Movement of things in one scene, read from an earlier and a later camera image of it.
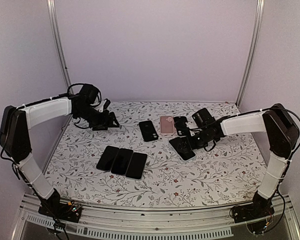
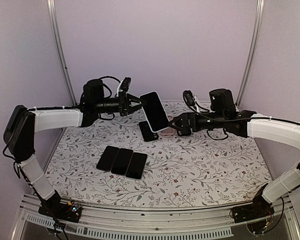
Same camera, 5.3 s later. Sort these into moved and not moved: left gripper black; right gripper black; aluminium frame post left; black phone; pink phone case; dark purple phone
Moved: left gripper black; right gripper black; dark purple phone
Not moved: pink phone case; aluminium frame post left; black phone
